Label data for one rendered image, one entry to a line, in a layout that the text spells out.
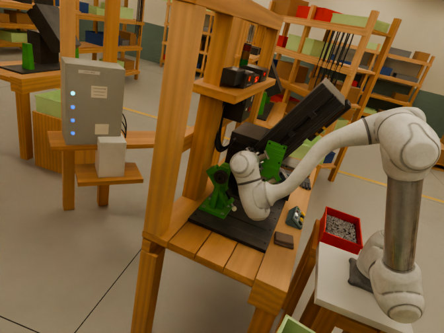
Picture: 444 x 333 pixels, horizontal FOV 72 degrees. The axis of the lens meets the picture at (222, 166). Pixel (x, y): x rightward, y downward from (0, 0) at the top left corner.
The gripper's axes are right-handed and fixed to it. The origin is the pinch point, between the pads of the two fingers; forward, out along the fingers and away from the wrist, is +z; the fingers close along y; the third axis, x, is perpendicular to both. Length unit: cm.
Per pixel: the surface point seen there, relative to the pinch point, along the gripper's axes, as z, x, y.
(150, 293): -23, 75, -38
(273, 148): 20.4, -7.2, 1.7
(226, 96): -21.7, -3.4, 30.7
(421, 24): 869, -433, 156
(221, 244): -20.4, 30.0, -29.8
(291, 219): 12.0, 0.3, -37.5
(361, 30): 249, -133, 88
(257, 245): -13.6, 16.2, -37.9
